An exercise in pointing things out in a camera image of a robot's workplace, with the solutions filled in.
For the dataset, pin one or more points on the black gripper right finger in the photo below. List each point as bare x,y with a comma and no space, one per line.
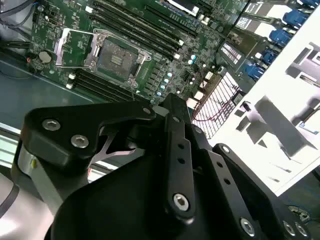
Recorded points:
220,170

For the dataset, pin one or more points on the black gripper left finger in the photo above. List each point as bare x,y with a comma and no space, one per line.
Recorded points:
75,120

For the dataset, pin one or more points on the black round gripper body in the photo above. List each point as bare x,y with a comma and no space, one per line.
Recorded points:
120,205

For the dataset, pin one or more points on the metal socket cover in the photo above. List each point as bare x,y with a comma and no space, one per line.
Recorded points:
60,47

